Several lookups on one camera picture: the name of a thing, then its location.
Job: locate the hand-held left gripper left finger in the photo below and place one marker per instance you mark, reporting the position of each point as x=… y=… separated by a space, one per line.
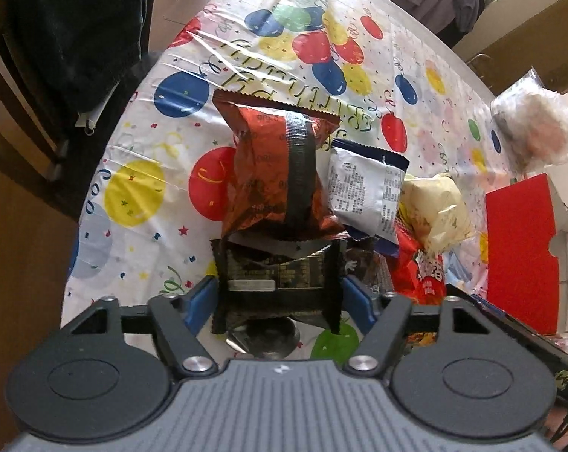
x=201 y=308

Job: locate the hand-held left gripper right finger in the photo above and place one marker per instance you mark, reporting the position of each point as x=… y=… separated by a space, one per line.
x=359 y=303

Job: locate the red snack packet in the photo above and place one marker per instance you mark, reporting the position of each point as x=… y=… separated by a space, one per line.
x=423 y=273

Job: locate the black snack packet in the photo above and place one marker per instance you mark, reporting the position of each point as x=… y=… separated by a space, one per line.
x=265 y=273

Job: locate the red cardboard box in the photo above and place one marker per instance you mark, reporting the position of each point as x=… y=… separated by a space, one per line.
x=519 y=245

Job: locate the red-brown foil snack packet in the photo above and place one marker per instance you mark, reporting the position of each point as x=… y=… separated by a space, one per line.
x=260 y=165

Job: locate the person's right forearm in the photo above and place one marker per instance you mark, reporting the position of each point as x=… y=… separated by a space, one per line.
x=564 y=431

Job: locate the silver foil wrapper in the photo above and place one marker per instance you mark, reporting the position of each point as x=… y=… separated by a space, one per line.
x=265 y=341

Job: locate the white snack packet blue edge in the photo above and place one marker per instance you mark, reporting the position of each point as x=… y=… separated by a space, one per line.
x=364 y=188

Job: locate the cream snack bag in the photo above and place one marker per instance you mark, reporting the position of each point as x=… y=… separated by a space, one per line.
x=434 y=207

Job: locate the balloon print tablecloth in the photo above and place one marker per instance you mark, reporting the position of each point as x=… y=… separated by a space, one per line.
x=138 y=150

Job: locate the plastic bag with clear bowl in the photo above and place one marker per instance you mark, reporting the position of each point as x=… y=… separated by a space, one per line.
x=533 y=122

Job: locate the wooden chair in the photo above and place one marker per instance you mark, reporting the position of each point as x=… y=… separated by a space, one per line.
x=11 y=117

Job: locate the dark green jacket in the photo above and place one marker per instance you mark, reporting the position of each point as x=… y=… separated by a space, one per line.
x=77 y=33

